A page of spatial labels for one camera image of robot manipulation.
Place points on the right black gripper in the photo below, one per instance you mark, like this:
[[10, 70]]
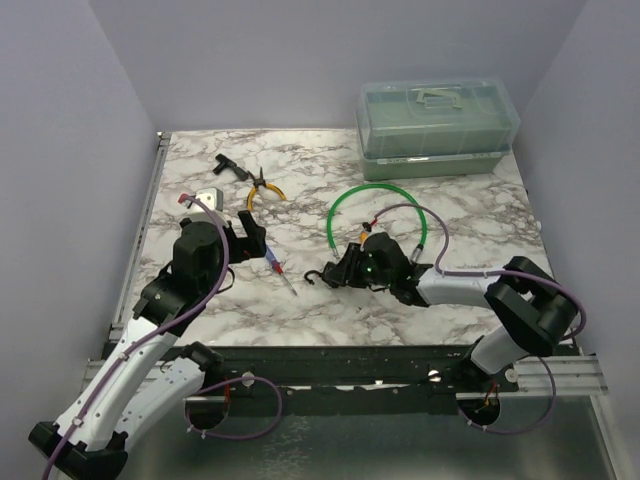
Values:
[[356, 254]]

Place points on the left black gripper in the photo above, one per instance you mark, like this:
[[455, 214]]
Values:
[[252, 246]]

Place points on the green cable lock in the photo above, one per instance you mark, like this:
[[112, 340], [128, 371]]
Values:
[[376, 186]]

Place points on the black padlock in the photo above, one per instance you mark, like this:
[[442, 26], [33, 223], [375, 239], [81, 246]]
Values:
[[317, 276]]

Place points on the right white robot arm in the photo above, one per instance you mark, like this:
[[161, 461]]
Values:
[[534, 312]]

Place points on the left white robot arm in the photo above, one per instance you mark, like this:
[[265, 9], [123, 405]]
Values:
[[93, 438]]

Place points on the blue red screwdriver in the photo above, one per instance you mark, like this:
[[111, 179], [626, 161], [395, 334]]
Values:
[[277, 268]]

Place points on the black t-shaped tool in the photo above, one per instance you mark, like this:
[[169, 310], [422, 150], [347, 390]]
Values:
[[225, 163]]

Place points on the clear green plastic toolbox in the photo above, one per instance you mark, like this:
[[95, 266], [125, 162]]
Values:
[[434, 128]]

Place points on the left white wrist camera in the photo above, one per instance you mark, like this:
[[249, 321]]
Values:
[[213, 199]]

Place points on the left aluminium extrusion rail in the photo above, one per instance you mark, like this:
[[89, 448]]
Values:
[[120, 313]]

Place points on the black mounting rail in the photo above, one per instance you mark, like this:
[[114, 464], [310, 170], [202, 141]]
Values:
[[348, 381]]

